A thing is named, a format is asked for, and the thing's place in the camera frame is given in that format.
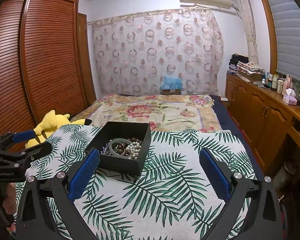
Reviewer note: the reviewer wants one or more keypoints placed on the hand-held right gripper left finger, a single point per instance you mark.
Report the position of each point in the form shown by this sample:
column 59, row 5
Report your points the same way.
column 83, row 177

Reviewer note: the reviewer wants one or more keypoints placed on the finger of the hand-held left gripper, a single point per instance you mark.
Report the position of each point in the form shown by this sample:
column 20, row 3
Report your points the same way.
column 37, row 150
column 23, row 136

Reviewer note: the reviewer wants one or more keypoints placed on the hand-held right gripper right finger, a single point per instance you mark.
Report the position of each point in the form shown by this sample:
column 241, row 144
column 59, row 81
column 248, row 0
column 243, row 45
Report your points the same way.
column 215, row 177

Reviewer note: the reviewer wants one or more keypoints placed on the pale green jade bangle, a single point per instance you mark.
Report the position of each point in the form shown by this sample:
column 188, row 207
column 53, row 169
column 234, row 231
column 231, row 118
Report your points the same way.
column 113, row 146

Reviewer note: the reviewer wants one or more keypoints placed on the black jewelry box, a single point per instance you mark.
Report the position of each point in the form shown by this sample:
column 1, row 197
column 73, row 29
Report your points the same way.
column 125, row 163

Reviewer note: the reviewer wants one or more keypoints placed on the person's left hand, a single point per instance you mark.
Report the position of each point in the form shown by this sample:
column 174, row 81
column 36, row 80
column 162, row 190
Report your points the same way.
column 9, row 201

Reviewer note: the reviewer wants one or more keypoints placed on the yellow plush toy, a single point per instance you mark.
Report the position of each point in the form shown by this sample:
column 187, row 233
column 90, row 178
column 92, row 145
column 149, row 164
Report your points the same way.
column 48, row 127

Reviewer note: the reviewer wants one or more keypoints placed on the green leaf print cloth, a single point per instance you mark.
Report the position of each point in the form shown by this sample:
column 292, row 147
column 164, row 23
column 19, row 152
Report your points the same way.
column 165, row 180

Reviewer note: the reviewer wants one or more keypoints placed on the dark blue bed sheet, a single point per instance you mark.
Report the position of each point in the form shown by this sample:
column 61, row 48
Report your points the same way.
column 230, row 120

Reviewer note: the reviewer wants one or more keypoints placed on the grey ceramic jar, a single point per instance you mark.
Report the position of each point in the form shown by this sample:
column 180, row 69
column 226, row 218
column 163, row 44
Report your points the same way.
column 286, row 175

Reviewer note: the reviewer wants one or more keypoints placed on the brown louvered wardrobe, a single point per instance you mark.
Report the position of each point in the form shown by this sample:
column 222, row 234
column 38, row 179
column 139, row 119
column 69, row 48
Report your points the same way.
column 40, row 62

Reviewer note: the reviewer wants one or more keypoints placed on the wooden side cabinet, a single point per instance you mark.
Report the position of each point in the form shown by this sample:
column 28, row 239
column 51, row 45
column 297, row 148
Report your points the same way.
column 265, row 120

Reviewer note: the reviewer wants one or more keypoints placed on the floral bed blanket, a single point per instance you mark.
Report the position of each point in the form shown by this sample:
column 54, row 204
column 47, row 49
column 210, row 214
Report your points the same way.
column 150, row 111

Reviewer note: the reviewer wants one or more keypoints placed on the small cardboard box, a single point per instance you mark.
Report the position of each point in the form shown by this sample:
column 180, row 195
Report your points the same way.
column 171, row 91

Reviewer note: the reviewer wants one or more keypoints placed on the blue plush toy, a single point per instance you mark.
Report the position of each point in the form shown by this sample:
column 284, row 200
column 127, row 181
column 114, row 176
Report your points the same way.
column 172, row 81

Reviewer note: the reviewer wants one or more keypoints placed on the flat cardboard box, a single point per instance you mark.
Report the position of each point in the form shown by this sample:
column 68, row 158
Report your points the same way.
column 250, row 77

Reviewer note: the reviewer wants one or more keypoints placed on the pink tissue box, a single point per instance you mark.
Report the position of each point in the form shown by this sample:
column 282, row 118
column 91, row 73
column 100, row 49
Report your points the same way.
column 290, row 97

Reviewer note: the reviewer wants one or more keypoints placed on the group of toiletry bottles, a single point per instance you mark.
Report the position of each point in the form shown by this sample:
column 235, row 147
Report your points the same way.
column 277, row 82

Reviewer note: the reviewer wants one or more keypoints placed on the folded floral fabric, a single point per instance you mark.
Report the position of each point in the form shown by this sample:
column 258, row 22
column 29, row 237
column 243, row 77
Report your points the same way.
column 251, row 67

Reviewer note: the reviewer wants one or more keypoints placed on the stack of dark clothes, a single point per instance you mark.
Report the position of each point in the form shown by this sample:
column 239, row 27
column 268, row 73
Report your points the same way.
column 237, row 61

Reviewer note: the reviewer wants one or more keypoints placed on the circle pattern curtain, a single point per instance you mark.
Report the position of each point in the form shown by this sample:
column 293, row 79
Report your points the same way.
column 155, row 52

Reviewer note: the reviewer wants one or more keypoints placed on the tied lace curtain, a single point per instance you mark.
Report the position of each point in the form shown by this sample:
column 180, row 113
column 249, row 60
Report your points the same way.
column 248, row 25

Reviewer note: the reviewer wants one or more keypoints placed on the grey window blind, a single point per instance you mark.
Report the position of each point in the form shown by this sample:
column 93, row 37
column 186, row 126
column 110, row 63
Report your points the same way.
column 290, row 25

